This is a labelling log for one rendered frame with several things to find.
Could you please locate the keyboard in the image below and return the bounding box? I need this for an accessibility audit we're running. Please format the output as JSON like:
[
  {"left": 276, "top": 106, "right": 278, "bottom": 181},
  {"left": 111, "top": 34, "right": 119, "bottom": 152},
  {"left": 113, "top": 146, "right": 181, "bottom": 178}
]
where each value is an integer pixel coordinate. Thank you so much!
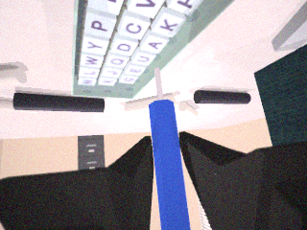
[{"left": 71, "top": 0, "right": 236, "bottom": 100}]

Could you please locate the blue stylus with white tip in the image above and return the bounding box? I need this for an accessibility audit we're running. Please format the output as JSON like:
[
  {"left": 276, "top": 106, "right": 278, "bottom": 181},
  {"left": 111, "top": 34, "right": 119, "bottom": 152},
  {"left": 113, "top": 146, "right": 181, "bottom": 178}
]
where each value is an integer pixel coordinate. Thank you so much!
[{"left": 149, "top": 67, "right": 191, "bottom": 230}]

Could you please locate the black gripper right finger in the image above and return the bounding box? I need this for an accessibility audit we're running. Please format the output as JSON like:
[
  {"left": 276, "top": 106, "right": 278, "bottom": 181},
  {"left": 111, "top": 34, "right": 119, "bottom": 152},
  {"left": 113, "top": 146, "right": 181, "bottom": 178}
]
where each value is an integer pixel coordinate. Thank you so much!
[{"left": 178, "top": 131, "right": 307, "bottom": 230}]

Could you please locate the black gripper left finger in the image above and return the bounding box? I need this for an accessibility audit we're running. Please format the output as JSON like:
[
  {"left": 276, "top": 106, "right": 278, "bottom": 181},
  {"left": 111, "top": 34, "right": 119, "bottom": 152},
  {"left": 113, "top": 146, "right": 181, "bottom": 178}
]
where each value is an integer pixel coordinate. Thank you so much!
[{"left": 0, "top": 135, "right": 154, "bottom": 230}]

